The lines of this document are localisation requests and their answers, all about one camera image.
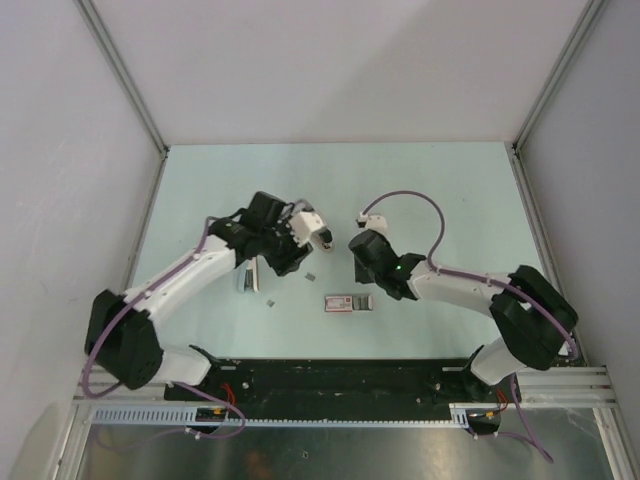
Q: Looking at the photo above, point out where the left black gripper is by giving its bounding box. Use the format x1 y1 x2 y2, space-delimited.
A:
260 216 313 277

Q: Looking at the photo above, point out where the red staple box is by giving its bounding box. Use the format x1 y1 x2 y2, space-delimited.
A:
324 294 373 313

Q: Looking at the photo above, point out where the black and cream stapler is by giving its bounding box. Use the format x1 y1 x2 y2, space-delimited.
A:
311 228 334 253

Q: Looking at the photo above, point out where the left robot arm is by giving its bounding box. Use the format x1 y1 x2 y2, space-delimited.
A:
82 191 327 400

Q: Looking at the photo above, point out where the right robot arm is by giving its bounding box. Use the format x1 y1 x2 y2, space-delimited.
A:
348 229 578 401

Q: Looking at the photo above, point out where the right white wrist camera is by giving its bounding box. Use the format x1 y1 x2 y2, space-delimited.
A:
356 212 388 237

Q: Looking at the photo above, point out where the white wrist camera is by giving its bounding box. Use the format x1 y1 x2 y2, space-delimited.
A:
289 210 329 247
356 212 388 237

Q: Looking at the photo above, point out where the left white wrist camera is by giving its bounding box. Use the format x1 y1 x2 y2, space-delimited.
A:
289 210 329 247

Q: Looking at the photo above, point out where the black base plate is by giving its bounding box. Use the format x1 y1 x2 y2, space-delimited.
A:
164 359 521 433

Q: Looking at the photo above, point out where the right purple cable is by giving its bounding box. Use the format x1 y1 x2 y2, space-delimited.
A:
359 189 576 463

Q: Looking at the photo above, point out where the grey slotted cable duct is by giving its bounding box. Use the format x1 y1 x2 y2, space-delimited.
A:
89 403 471 429

